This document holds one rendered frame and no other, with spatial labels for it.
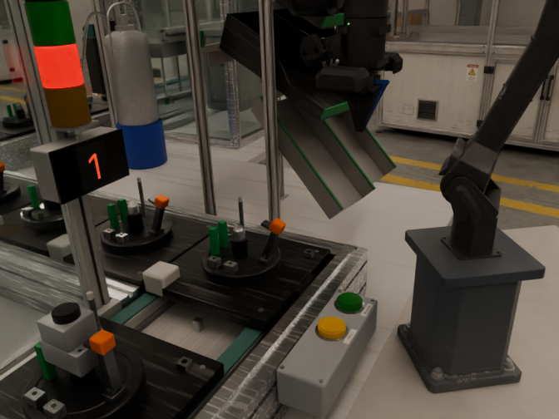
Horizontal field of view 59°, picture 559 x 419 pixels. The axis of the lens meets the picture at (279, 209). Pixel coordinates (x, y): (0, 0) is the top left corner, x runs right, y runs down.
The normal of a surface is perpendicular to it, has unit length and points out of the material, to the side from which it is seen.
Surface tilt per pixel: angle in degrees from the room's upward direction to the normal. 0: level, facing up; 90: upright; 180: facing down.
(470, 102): 90
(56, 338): 90
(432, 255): 0
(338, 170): 45
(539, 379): 0
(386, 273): 0
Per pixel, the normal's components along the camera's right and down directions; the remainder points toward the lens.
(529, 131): -0.61, 0.35
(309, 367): -0.04, -0.91
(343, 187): 0.53, -0.47
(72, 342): 0.88, 0.17
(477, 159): -0.21, -0.06
